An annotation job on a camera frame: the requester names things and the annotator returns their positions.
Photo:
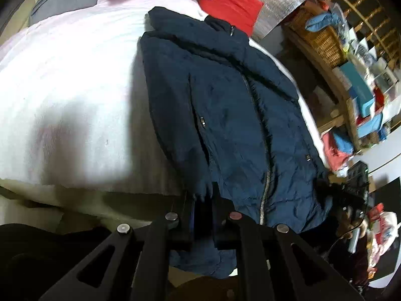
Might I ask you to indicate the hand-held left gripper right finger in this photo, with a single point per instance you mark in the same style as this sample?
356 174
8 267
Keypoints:
221 225

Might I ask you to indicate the wicker basket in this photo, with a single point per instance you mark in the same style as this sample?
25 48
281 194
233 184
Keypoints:
325 42

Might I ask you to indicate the red pillow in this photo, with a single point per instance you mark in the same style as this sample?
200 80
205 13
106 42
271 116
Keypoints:
231 3

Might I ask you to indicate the wooden stair railing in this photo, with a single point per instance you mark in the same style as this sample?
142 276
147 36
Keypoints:
369 18

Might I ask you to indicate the white blanket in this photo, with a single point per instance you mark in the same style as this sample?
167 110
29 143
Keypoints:
78 69

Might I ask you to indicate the red folded cloth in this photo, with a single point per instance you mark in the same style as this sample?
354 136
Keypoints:
335 155

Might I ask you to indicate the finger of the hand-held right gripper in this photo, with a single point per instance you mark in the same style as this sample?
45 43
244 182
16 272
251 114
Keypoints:
332 192

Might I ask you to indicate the red and white plastic bag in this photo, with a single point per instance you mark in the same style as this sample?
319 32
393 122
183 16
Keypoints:
383 235

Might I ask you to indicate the navy zip jacket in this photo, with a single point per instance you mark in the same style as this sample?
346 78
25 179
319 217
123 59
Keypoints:
225 106

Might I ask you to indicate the clear plastic bag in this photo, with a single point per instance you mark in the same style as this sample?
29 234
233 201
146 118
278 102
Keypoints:
357 37

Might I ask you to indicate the silver foil panel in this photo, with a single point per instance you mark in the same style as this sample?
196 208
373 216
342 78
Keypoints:
275 3

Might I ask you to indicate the wooden bench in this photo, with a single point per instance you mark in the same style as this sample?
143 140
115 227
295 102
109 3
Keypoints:
343 106

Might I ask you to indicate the blue cloth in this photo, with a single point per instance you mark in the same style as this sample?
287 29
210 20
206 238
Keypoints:
322 20

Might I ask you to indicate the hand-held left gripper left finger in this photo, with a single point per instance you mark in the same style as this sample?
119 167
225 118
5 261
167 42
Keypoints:
188 222

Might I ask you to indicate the blue box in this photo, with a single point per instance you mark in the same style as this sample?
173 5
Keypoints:
357 81

